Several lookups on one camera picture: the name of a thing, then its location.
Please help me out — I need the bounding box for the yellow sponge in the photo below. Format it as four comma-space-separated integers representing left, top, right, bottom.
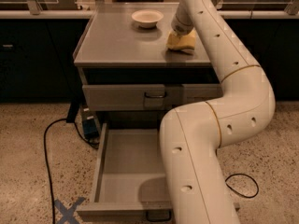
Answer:
166, 31, 196, 54

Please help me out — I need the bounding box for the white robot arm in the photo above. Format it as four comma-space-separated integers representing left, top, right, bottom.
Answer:
160, 0, 275, 224

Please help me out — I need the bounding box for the grey drawer cabinet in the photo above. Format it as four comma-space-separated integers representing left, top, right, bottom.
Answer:
74, 3, 221, 129

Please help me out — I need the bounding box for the dark background counter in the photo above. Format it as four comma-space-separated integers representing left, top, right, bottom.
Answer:
0, 19, 299, 103

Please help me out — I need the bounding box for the grey open middle drawer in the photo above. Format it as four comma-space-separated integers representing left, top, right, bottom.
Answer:
77, 124, 240, 224

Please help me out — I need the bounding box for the white ceramic bowl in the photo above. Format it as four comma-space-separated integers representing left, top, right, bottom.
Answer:
132, 9, 164, 29

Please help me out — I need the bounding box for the blue power box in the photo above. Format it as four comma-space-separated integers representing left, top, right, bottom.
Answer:
80, 105, 99, 139

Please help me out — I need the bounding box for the blue tape cross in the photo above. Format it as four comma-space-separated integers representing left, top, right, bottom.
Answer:
54, 197, 85, 224

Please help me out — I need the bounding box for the black cable on left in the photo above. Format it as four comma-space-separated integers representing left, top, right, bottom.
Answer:
42, 118, 100, 224

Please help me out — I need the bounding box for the black cable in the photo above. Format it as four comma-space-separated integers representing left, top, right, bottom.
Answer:
224, 173, 260, 200
42, 118, 100, 224

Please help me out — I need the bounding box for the black cable on right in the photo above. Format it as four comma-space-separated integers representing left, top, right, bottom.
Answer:
224, 173, 260, 200

